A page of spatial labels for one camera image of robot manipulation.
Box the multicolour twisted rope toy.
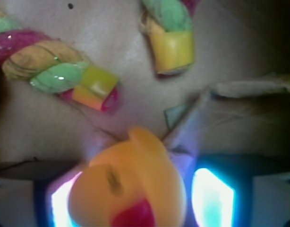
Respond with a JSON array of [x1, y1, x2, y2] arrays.
[[0, 0, 198, 111]]

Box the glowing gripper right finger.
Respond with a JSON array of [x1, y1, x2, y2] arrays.
[[191, 155, 254, 227]]

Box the yellow rubber duck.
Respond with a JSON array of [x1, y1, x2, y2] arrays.
[[68, 127, 187, 227]]

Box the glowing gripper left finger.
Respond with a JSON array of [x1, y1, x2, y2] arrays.
[[34, 169, 83, 227]]

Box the brown paper bin with tape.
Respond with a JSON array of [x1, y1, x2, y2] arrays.
[[0, 0, 290, 161]]

